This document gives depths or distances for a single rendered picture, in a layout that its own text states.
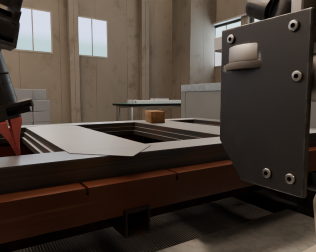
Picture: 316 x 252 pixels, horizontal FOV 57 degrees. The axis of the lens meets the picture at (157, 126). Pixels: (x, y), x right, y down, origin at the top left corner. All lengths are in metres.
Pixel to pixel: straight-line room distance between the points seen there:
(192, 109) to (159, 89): 9.89
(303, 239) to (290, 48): 0.50
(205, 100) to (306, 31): 1.33
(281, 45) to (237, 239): 0.46
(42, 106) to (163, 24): 6.30
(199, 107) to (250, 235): 1.04
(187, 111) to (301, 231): 1.12
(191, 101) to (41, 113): 6.09
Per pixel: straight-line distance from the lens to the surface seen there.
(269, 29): 0.30
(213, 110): 1.55
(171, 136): 1.04
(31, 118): 7.49
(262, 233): 0.71
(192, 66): 11.15
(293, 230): 0.75
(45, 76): 9.79
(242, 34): 0.32
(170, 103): 7.91
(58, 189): 0.50
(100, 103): 10.33
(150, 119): 1.24
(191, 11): 11.49
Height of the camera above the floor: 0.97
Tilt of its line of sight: 5 degrees down
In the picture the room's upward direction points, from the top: straight up
